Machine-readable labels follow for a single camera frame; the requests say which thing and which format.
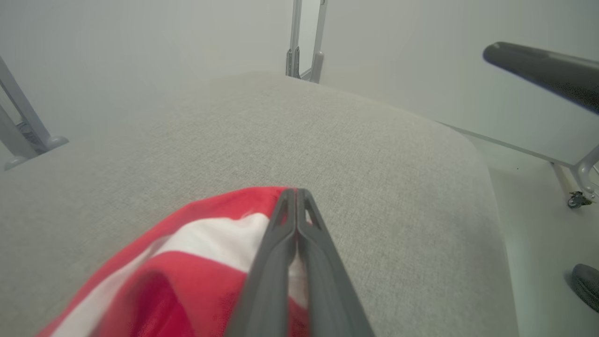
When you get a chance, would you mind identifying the red garment wide white band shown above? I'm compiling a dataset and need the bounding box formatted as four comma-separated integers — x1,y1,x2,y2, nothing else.
35,186,312,337

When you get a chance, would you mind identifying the black round floor object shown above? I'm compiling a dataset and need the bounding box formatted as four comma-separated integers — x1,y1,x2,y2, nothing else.
571,264,599,313

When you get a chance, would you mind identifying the grey metal partition foot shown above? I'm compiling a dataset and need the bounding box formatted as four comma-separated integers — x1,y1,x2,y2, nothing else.
0,56,70,171

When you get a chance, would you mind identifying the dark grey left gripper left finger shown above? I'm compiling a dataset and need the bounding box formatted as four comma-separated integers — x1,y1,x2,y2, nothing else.
225,189,298,337

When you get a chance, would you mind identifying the grey partition bottom rail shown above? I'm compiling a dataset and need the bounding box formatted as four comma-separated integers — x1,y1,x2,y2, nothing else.
440,122,599,202

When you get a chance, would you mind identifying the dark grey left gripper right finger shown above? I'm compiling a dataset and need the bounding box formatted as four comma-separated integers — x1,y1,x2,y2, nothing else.
296,189,375,337

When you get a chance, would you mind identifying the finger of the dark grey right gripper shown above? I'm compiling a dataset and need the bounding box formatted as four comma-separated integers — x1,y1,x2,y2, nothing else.
483,42,599,115

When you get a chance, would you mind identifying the grey double partition post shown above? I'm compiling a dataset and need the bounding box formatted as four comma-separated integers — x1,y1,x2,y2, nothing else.
285,0,327,84

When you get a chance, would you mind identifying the small black caster wheel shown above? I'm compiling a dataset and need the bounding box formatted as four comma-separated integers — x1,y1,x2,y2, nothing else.
568,191,593,209

